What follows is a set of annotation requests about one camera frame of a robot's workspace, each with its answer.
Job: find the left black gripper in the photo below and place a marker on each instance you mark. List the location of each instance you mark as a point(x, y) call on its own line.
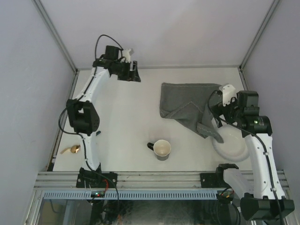
point(131, 76)

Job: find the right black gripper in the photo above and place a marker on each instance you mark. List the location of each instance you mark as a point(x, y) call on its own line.
point(219, 109)

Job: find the grey cloth napkin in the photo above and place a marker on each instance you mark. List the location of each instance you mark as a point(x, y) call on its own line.
point(187, 104)

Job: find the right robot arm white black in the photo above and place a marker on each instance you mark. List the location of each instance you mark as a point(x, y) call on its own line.
point(265, 199)

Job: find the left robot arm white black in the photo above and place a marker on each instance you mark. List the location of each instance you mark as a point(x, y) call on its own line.
point(81, 112)

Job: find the white bowl plate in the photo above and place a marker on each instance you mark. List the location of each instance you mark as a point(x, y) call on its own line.
point(233, 147)

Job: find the dark mug cream inside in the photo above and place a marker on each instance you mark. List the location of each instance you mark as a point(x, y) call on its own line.
point(161, 149)

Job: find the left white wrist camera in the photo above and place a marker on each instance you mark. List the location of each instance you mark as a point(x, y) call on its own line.
point(126, 55)

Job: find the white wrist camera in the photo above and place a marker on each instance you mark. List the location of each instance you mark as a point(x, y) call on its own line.
point(228, 92)
point(126, 55)

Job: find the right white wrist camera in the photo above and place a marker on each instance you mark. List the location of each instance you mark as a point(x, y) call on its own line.
point(228, 92)

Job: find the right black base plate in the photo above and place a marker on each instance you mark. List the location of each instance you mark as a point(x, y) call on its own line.
point(211, 180)

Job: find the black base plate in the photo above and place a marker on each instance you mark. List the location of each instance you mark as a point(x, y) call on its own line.
point(211, 180)
point(89, 179)

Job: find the gold spoon green handle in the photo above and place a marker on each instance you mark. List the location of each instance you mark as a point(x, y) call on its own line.
point(76, 148)

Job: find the gold fork green handle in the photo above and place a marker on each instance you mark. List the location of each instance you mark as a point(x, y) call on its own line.
point(65, 150)

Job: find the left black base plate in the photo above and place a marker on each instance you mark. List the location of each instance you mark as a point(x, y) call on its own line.
point(89, 179)

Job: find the aluminium front rail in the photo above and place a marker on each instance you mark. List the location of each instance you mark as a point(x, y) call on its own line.
point(125, 180)

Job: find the blue slotted cable duct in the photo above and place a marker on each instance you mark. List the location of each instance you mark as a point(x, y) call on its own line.
point(133, 195)

